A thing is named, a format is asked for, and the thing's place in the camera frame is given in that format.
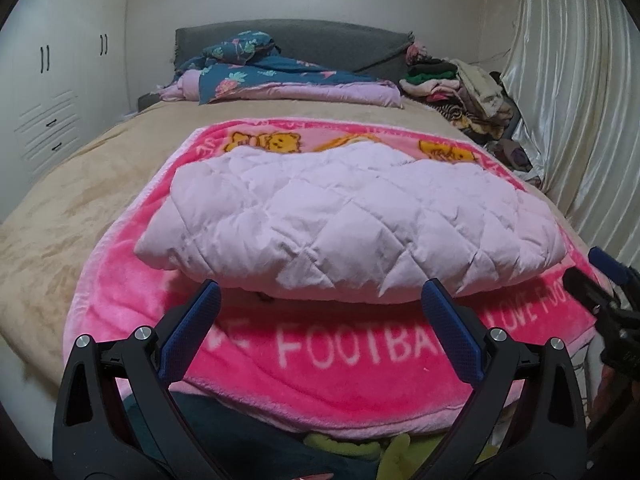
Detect grey headboard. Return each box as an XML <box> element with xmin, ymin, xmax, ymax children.
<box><xmin>174</xmin><ymin>19</ymin><xmax>415</xmax><ymax>73</ymax></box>

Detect bed with beige sheet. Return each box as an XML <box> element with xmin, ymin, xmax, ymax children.
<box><xmin>0</xmin><ymin>96</ymin><xmax>581</xmax><ymax>411</ymax></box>

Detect shiny cream curtain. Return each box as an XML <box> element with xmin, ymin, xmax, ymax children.
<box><xmin>492</xmin><ymin>0</ymin><xmax>640</xmax><ymax>271</ymax></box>

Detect dark blue floral quilt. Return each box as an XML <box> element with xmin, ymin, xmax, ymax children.
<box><xmin>160</xmin><ymin>30</ymin><xmax>405</xmax><ymax>108</ymax></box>

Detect person's teal and green clothing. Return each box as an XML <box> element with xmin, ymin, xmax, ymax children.
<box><xmin>120</xmin><ymin>392</ymin><xmax>501</xmax><ymax>480</ymax></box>

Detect pile of assorted clothes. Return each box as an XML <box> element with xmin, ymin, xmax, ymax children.
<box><xmin>399</xmin><ymin>42</ymin><xmax>546</xmax><ymax>186</ymax></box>

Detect white wardrobe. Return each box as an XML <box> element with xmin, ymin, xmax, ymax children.
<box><xmin>0</xmin><ymin>0</ymin><xmax>138</xmax><ymax>186</ymax></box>

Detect pink printed blanket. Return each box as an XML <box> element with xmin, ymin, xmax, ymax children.
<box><xmin>62</xmin><ymin>117</ymin><xmax>618</xmax><ymax>436</ymax></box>

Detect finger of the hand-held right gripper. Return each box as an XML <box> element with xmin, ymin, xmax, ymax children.
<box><xmin>587</xmin><ymin>246</ymin><xmax>632</xmax><ymax>286</ymax></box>
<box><xmin>563</xmin><ymin>266</ymin><xmax>623</xmax><ymax>317</ymax></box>

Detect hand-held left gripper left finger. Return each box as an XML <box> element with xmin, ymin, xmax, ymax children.
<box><xmin>52</xmin><ymin>278</ymin><xmax>223</xmax><ymax>480</ymax></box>

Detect pink quilted jacket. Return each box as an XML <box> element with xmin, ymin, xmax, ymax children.
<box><xmin>134</xmin><ymin>142</ymin><xmax>568</xmax><ymax>306</ymax></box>

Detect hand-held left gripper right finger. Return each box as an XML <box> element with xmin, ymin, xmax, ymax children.
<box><xmin>421</xmin><ymin>280</ymin><xmax>588</xmax><ymax>480</ymax></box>

